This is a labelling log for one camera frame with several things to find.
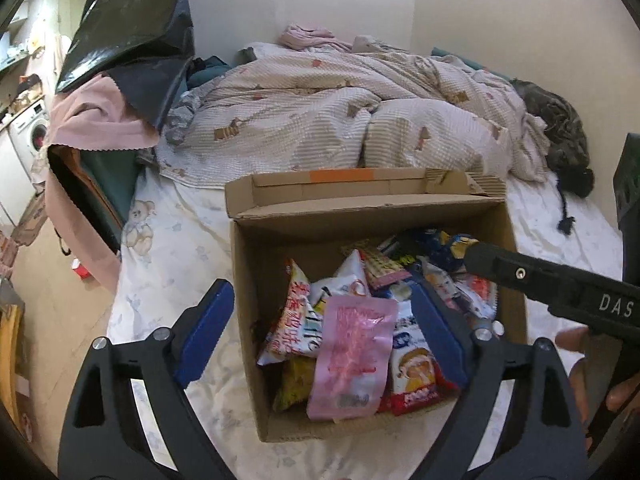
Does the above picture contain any beige striped quilt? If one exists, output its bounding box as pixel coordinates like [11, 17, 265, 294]
[155, 35, 551, 188]

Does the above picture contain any dark teal cloth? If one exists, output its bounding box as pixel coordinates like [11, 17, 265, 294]
[187, 55, 232, 92]

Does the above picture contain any light pink pillow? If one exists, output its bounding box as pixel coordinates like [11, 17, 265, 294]
[277, 22, 353, 52]

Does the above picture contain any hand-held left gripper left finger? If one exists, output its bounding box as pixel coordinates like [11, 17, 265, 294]
[57, 278, 236, 480]

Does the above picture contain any black tasselled cord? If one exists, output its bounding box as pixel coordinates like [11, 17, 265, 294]
[550, 165, 596, 236]

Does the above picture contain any black plastic bag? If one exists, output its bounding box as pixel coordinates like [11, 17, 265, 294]
[55, 0, 196, 131]

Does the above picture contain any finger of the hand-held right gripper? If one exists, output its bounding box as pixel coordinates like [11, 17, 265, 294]
[464, 242, 581, 313]

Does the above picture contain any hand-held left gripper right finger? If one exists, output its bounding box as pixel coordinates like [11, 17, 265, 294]
[410, 280, 588, 480]

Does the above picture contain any brown patterned cloth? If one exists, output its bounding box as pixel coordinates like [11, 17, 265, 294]
[510, 79, 591, 171]

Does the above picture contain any white washing machine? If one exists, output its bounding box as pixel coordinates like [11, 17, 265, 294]
[7, 97, 53, 196]

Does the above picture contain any pile of mixed snack packets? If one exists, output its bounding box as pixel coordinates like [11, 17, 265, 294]
[257, 227, 501, 417]

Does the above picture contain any brown cardboard box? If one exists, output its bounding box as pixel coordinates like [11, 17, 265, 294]
[224, 167, 530, 443]

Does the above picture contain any pink snack packet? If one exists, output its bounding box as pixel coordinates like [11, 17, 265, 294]
[306, 294, 400, 422]

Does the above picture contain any white red blue snack packet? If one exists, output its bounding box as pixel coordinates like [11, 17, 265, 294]
[387, 345, 443, 417]

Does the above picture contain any person's right hand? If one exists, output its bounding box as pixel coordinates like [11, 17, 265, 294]
[554, 326, 640, 428]

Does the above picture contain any yellow snack packet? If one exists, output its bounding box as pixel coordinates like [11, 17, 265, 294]
[272, 355, 321, 413]

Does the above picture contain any wooden chair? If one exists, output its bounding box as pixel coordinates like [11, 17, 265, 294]
[0, 302, 31, 441]

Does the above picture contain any pink cloth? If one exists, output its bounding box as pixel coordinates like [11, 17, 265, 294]
[45, 77, 161, 296]

